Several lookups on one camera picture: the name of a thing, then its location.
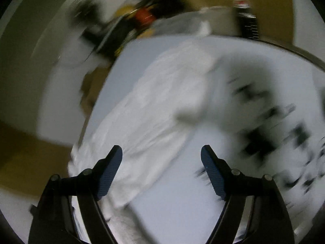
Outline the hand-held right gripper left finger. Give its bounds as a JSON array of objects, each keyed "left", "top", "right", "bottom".
[{"left": 28, "top": 145, "right": 124, "bottom": 244}]

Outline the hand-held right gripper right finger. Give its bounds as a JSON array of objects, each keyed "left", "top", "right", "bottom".
[{"left": 200, "top": 144, "right": 295, "bottom": 244}]

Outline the white padded jacket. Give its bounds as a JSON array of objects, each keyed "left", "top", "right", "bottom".
[{"left": 67, "top": 37, "right": 229, "bottom": 234}]

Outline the black delivery box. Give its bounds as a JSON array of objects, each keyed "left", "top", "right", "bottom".
[{"left": 98, "top": 0, "right": 184, "bottom": 58}]

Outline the dark bottle with red cap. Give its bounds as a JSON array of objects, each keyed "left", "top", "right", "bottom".
[{"left": 233, "top": 0, "right": 260, "bottom": 40}]

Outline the red container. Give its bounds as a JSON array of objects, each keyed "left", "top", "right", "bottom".
[{"left": 134, "top": 8, "right": 156, "bottom": 25}]

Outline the yellow helmet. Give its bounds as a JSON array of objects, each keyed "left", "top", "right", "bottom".
[{"left": 116, "top": 4, "right": 135, "bottom": 17}]

